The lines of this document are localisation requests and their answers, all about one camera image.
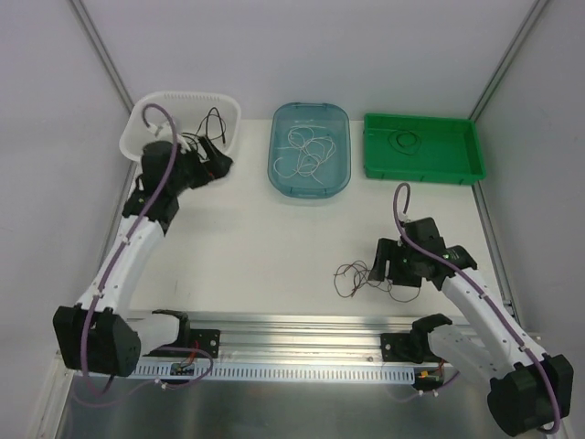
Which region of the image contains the white translucent plastic tub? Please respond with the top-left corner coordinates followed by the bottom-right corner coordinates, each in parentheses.
top-left (119, 91), bottom-right (241, 162)

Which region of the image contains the green plastic tray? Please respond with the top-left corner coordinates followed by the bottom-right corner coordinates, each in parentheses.
top-left (363, 112), bottom-right (486, 186)

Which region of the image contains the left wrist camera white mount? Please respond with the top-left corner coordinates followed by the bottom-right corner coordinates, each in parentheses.
top-left (146, 122), bottom-right (173, 139)

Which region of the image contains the aluminium corner post right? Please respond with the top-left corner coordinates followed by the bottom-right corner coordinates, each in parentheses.
top-left (468, 0), bottom-right (551, 122)

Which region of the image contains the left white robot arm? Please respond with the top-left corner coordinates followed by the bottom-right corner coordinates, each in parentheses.
top-left (53, 136), bottom-right (233, 377)

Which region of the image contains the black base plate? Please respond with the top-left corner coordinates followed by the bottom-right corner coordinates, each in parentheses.
top-left (178, 328), bottom-right (221, 359)
top-left (379, 333), bottom-right (441, 364)

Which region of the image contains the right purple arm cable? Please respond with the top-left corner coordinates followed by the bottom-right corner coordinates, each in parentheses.
top-left (393, 183), bottom-right (566, 434)

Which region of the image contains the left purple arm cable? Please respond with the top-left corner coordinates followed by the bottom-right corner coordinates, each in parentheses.
top-left (81, 104), bottom-right (216, 399)

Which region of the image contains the aluminium mounting rail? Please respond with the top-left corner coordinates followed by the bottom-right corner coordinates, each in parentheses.
top-left (122, 315), bottom-right (508, 367)

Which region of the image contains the aluminium corner post left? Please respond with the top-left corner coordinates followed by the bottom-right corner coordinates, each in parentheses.
top-left (67, 0), bottom-right (134, 114)

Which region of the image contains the blue translucent plastic container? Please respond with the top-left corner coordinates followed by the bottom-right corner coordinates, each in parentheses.
top-left (267, 102), bottom-right (351, 199)

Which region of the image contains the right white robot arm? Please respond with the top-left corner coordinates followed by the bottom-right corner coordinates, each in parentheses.
top-left (368, 218), bottom-right (574, 437)

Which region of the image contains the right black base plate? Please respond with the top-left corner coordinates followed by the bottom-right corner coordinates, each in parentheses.
top-left (379, 333), bottom-right (441, 364)

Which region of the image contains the aluminium corner post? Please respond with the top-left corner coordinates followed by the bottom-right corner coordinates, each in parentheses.
top-left (67, 0), bottom-right (134, 114)
top-left (468, 0), bottom-right (551, 122)

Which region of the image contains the white slotted cable duct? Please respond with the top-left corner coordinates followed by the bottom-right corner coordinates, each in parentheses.
top-left (131, 360), bottom-right (415, 385)

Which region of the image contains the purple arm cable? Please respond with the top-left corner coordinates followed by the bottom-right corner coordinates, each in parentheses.
top-left (81, 104), bottom-right (216, 399)
top-left (393, 183), bottom-right (566, 434)

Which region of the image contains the black USB cable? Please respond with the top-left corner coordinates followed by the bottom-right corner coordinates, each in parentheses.
top-left (180, 106), bottom-right (229, 152)

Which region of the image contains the thin white wire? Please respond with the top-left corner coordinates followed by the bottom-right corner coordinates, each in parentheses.
top-left (272, 123), bottom-right (339, 184)

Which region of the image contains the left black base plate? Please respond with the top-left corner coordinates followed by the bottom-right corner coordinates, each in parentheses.
top-left (178, 328), bottom-right (221, 359)

